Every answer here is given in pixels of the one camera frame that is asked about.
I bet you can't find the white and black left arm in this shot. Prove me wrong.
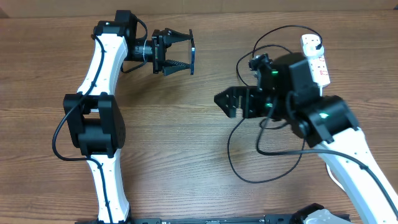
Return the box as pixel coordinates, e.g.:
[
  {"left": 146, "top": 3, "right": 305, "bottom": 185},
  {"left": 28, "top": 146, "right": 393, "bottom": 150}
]
[{"left": 61, "top": 10, "right": 195, "bottom": 223}]

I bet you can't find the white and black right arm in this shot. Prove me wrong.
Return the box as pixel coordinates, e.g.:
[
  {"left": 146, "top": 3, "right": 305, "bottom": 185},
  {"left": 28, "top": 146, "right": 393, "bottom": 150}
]
[{"left": 214, "top": 52, "right": 397, "bottom": 223}]

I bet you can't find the white USB charger adapter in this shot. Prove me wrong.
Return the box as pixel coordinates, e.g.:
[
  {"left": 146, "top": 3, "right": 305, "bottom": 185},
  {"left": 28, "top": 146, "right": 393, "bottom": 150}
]
[{"left": 302, "top": 44, "right": 325, "bottom": 58}]

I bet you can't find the white power strip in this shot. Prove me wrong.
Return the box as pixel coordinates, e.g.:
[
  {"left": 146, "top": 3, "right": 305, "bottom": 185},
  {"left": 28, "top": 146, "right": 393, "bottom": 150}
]
[{"left": 300, "top": 34, "right": 330, "bottom": 88}]

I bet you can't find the black Samsung Galaxy smartphone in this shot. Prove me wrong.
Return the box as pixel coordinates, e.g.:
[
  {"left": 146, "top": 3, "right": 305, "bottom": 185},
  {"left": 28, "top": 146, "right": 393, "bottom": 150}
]
[{"left": 189, "top": 29, "right": 196, "bottom": 75}]

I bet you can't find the black USB charging cable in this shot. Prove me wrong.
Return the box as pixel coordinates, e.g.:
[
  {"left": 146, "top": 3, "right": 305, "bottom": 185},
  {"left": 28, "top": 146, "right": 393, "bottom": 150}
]
[{"left": 227, "top": 24, "right": 323, "bottom": 184}]

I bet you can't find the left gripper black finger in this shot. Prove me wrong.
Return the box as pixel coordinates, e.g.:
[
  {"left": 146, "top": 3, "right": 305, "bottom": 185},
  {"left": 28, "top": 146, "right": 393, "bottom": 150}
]
[
  {"left": 162, "top": 60, "right": 191, "bottom": 76},
  {"left": 164, "top": 28, "right": 191, "bottom": 47}
]

